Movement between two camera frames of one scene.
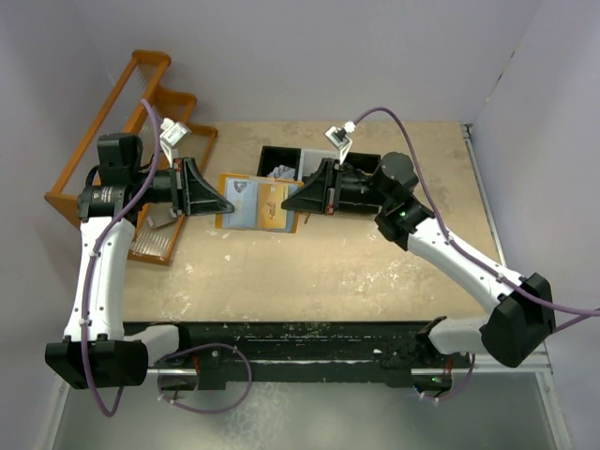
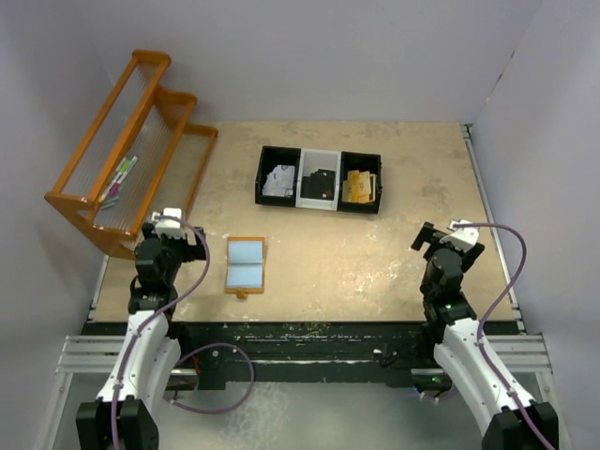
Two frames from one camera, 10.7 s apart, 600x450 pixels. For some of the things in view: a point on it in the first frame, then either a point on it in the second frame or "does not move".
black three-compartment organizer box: x=356 y=184 does not move
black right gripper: x=319 y=194 → x=432 y=236
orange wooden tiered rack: x=137 y=104 does not move
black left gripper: x=199 y=196 → x=195 y=251
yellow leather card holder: x=257 y=202 → x=246 y=265
